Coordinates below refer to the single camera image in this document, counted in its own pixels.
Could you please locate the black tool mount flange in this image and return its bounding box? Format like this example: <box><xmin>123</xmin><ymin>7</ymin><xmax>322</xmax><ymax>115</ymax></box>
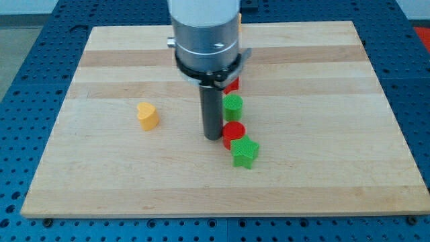
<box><xmin>175</xmin><ymin>48</ymin><xmax>252</xmax><ymax>89</ymax></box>

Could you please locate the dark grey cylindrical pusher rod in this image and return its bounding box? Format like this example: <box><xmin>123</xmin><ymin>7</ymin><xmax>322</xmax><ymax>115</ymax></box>
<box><xmin>199</xmin><ymin>86</ymin><xmax>223</xmax><ymax>140</ymax></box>

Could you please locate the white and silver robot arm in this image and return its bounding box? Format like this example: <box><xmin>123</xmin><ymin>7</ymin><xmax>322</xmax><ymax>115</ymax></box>
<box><xmin>167</xmin><ymin>0</ymin><xmax>251</xmax><ymax>140</ymax></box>

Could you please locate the red block behind arm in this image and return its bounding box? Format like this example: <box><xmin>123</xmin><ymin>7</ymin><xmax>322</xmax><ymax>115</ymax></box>
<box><xmin>223</xmin><ymin>77</ymin><xmax>240</xmax><ymax>95</ymax></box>

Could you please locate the yellow block behind arm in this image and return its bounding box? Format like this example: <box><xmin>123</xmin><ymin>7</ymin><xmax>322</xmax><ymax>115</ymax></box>
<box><xmin>238</xmin><ymin>12</ymin><xmax>242</xmax><ymax>33</ymax></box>

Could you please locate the green circle block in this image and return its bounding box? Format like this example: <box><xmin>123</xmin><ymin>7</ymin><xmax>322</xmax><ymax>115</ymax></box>
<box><xmin>222</xmin><ymin>94</ymin><xmax>243</xmax><ymax>122</ymax></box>

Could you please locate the red circle block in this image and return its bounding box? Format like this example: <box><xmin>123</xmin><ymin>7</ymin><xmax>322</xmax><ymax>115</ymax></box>
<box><xmin>222</xmin><ymin>121</ymin><xmax>246</xmax><ymax>150</ymax></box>

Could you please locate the yellow heart block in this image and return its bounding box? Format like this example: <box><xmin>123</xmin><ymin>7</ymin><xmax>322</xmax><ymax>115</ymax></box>
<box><xmin>137</xmin><ymin>102</ymin><xmax>160</xmax><ymax>131</ymax></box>

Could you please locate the green star block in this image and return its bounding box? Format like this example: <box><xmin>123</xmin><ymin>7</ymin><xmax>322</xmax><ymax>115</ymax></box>
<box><xmin>230</xmin><ymin>134</ymin><xmax>259</xmax><ymax>169</ymax></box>

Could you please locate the wooden board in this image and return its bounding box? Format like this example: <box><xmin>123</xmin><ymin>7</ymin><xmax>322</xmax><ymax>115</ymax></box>
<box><xmin>21</xmin><ymin>21</ymin><xmax>429</xmax><ymax>218</ymax></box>

